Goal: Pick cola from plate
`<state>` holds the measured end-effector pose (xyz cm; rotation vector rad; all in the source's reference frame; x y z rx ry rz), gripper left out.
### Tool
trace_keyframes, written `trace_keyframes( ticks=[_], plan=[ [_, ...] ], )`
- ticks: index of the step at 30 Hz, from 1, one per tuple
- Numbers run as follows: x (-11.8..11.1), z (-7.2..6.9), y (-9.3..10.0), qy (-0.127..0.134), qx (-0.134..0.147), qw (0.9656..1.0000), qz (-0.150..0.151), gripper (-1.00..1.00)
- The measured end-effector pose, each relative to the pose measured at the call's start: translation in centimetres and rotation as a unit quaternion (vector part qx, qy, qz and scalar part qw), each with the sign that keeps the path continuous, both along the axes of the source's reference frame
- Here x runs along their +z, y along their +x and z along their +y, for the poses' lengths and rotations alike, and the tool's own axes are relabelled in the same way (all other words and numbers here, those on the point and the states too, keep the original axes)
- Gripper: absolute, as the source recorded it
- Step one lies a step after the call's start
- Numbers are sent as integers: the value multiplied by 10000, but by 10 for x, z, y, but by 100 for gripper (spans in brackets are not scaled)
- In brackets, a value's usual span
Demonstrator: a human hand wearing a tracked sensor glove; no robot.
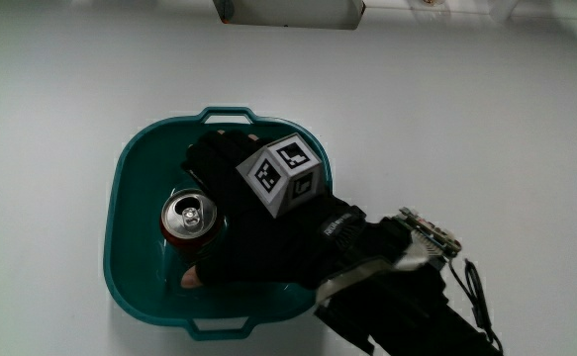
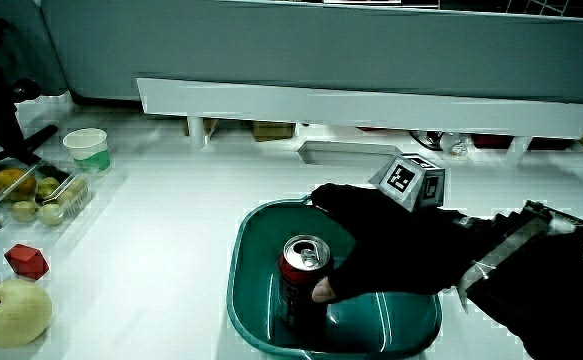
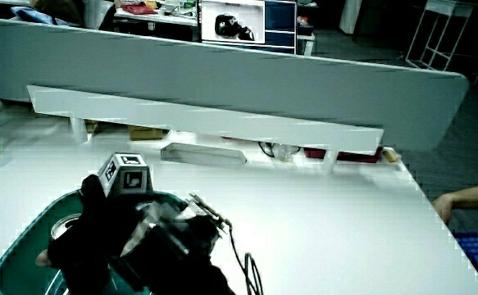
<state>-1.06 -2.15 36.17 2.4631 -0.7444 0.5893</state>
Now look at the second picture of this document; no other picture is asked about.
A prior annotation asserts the white rectangular tray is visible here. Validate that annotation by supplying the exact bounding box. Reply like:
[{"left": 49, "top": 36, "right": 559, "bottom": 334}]
[{"left": 297, "top": 140, "right": 403, "bottom": 167}]

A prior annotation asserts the small green fruit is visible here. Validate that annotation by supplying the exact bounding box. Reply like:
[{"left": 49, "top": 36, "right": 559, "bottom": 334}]
[
  {"left": 37, "top": 176, "right": 61, "bottom": 201},
  {"left": 37, "top": 203, "right": 66, "bottom": 227},
  {"left": 58, "top": 178, "right": 89, "bottom": 206},
  {"left": 10, "top": 200, "right": 39, "bottom": 224}
]

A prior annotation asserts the red cola can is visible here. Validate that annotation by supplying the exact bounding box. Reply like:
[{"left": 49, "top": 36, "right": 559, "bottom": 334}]
[{"left": 277, "top": 234, "right": 334, "bottom": 331}]

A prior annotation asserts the clear glass jar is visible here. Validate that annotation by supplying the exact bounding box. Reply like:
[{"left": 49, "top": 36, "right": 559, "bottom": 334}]
[{"left": 439, "top": 131, "right": 472, "bottom": 158}]

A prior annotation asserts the person's right hand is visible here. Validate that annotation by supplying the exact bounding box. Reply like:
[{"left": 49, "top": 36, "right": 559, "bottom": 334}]
[{"left": 310, "top": 153, "right": 478, "bottom": 305}]

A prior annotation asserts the white and green paper cup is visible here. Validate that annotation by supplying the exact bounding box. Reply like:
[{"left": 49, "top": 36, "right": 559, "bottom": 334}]
[{"left": 62, "top": 127, "right": 112, "bottom": 173}]

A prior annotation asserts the red faceted block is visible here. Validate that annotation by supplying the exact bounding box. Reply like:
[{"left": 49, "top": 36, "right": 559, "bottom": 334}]
[{"left": 3, "top": 243, "right": 51, "bottom": 281}]

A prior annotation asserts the red box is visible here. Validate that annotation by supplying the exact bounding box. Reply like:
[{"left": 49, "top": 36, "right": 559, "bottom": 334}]
[{"left": 471, "top": 133, "right": 513, "bottom": 151}]

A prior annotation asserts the clear plastic fruit box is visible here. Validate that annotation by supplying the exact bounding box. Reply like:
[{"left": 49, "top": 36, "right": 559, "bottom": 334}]
[{"left": 0, "top": 159, "right": 97, "bottom": 232}]

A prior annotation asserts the brown cardboard box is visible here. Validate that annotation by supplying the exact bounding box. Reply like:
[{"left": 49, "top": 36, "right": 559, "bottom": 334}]
[{"left": 250, "top": 120, "right": 297, "bottom": 143}]

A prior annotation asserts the orange mango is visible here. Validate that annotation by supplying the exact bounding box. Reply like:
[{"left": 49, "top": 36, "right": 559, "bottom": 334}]
[{"left": 0, "top": 168, "right": 39, "bottom": 203}]

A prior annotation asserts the white raised shelf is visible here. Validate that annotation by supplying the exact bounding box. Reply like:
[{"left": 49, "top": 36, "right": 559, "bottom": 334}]
[{"left": 136, "top": 77, "right": 583, "bottom": 169}]

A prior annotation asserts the yellow pear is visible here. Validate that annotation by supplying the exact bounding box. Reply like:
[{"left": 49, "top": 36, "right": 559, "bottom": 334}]
[{"left": 0, "top": 278, "right": 54, "bottom": 349}]

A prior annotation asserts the teal plastic basin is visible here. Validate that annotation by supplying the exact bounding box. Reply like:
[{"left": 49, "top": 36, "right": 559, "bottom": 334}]
[{"left": 226, "top": 195, "right": 443, "bottom": 360}]

